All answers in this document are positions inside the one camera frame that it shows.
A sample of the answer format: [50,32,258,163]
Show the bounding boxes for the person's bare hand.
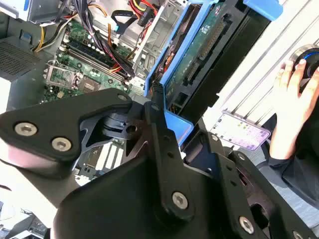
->
[274,59,319,125]

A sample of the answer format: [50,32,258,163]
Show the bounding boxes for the black wire with blue tab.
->
[110,9,140,35]

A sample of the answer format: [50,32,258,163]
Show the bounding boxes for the hard disk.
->
[143,0,284,147]

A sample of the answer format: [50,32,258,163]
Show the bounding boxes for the red yellow disk power wire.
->
[128,0,159,27]

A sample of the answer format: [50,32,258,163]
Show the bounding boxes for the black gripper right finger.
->
[183,129,317,239]

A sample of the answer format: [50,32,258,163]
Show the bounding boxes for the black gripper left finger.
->
[0,83,197,223]

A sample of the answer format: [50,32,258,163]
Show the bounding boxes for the round black tool blue ring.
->
[289,44,319,95]

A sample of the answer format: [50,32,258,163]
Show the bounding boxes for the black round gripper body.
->
[49,155,240,239]

